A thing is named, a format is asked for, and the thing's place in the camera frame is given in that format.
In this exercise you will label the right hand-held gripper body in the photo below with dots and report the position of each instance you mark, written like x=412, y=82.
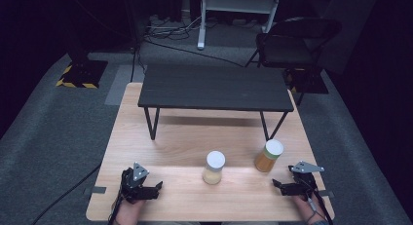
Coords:
x=303, y=181

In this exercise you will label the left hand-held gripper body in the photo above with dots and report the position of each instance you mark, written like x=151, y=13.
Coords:
x=131, y=189

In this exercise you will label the orange jar green band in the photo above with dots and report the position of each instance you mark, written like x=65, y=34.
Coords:
x=268, y=157

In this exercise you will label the pale yellow jar white lid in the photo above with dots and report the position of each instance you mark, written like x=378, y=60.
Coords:
x=214, y=168

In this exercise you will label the person's left hand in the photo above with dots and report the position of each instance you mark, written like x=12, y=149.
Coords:
x=128, y=213

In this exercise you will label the person's right hand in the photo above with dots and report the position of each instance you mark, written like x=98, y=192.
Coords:
x=307, y=208

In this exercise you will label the grey tape strip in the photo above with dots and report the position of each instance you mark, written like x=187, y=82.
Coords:
x=96, y=190
x=327, y=194

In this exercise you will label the black low shelf table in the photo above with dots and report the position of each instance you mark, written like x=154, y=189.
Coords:
x=214, y=85

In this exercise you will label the black folding chair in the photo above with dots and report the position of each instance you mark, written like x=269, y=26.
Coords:
x=289, y=43

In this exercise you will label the black yellow striped base plate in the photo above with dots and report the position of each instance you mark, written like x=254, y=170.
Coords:
x=85, y=74
x=308, y=82

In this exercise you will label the white metal stand frame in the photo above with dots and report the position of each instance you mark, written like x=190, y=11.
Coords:
x=238, y=4

